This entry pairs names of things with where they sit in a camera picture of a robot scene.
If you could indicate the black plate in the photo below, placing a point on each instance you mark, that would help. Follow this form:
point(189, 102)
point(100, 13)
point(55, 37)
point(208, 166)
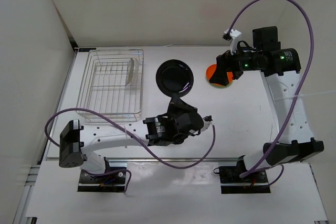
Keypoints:
point(174, 77)

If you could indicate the chrome wire dish rack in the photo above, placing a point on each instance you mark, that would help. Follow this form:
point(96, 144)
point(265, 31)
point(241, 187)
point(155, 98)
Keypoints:
point(103, 87)

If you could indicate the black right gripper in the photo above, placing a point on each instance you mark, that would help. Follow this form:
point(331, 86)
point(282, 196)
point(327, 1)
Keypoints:
point(225, 62)

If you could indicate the black XDOF label sticker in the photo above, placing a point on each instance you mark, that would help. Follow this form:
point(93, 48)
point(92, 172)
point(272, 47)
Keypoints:
point(83, 50)

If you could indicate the aluminium table edge rail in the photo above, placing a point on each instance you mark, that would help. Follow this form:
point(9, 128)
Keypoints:
point(169, 160)

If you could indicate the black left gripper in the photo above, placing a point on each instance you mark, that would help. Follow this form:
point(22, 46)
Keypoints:
point(177, 103)

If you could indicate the clear textured glass plate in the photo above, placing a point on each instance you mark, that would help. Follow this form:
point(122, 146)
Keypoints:
point(130, 71)

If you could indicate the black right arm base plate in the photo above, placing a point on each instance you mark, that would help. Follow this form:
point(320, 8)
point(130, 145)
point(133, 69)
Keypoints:
point(231, 183)

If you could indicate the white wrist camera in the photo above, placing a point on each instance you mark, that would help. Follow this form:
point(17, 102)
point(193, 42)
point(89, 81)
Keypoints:
point(207, 121)
point(233, 36)

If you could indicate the orange plate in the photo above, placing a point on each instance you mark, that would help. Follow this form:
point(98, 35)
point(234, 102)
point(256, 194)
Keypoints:
point(210, 71)

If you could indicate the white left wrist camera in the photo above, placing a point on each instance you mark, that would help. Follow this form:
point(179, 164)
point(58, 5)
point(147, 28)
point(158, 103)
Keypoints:
point(207, 121)

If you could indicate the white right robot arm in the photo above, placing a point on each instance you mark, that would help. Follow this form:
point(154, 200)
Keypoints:
point(280, 70)

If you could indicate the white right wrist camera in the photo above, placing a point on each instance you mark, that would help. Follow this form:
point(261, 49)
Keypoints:
point(233, 36)

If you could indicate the white cable zip tie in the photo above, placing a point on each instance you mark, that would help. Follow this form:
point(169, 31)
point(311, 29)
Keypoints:
point(305, 95)

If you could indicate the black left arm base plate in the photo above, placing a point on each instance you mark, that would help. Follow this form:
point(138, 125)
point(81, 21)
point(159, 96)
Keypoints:
point(114, 183)

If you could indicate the green plate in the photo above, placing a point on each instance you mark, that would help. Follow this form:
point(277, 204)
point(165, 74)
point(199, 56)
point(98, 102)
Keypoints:
point(220, 86)

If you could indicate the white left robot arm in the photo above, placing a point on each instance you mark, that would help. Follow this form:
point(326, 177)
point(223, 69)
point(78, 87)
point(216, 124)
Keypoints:
point(79, 143)

